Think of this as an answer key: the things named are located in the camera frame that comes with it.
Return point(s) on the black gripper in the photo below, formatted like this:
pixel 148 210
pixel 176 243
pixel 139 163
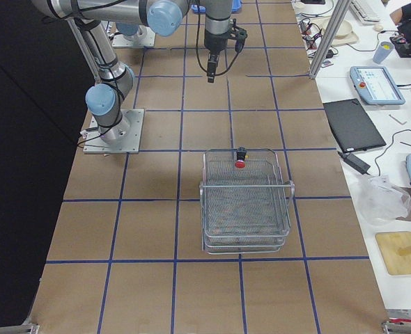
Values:
pixel 214 42

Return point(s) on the red emergency stop button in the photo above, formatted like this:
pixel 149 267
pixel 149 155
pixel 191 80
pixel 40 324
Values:
pixel 241 155

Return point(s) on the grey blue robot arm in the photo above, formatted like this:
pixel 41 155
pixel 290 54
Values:
pixel 97 24

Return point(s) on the teach pendant with red button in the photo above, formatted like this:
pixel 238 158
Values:
pixel 375 85

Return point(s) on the blue plastic tray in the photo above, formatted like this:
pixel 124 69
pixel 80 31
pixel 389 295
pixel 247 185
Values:
pixel 236 7

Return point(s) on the black laptop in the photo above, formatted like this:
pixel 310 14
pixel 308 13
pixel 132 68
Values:
pixel 351 126

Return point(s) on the white keyboard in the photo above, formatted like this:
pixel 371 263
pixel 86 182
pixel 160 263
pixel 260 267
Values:
pixel 363 12

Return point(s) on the grey cup with yellow item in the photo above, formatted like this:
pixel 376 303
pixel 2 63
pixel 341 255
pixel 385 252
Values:
pixel 383 50

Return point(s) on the black power adapter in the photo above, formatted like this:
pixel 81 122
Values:
pixel 354 162

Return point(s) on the clear plastic bag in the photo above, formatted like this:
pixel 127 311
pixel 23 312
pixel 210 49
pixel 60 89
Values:
pixel 379 201

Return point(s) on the wooden cutting board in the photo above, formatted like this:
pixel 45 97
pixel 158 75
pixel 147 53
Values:
pixel 395 248

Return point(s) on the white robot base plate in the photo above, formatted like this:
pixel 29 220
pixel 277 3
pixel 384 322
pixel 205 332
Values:
pixel 124 137

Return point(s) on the aluminium frame post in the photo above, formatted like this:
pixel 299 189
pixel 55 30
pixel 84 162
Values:
pixel 338 14

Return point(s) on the wire mesh stacked shelf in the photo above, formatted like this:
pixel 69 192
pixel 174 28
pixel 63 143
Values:
pixel 244 210

